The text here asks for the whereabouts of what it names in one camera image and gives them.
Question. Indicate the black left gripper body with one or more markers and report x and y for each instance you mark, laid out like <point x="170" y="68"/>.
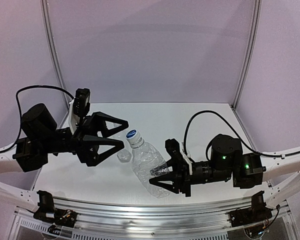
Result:
<point x="82" y="139"/>

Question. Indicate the aluminium left corner post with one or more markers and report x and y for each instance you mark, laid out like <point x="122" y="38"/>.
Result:
<point x="47" y="23"/>

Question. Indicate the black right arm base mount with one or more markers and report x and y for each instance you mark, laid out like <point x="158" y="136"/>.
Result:
<point x="264" y="206"/>

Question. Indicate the clear plastic bottle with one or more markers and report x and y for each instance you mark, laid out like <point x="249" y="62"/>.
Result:
<point x="147" y="163"/>
<point x="124" y="155"/>

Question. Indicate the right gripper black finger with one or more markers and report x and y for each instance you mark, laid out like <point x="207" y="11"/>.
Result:
<point x="170" y="182"/>
<point x="160" y="169"/>

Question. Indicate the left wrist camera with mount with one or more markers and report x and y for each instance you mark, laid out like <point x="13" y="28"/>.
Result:
<point x="79" y="107"/>

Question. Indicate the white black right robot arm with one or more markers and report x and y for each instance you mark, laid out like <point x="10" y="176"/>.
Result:
<point x="228" y="162"/>

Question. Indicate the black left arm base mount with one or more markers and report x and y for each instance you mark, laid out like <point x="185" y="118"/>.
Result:
<point x="48" y="213"/>

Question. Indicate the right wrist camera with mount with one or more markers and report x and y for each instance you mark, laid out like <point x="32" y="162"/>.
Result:
<point x="179" y="161"/>

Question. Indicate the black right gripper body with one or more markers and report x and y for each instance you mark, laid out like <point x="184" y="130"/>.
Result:
<point x="184" y="178"/>

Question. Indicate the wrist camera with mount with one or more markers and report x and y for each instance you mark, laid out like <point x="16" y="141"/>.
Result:
<point x="179" y="161"/>
<point x="79" y="107"/>

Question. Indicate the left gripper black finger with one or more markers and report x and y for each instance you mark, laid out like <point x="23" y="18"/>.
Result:
<point x="106" y="124"/>
<point x="93" y="150"/>

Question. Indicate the aluminium front rail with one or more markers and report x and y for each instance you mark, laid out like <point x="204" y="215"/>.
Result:
<point x="96" y="221"/>

